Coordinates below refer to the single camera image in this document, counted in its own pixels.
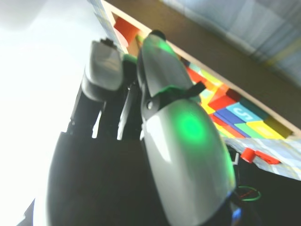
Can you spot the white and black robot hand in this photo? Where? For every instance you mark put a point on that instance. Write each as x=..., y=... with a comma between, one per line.
x=105, y=176

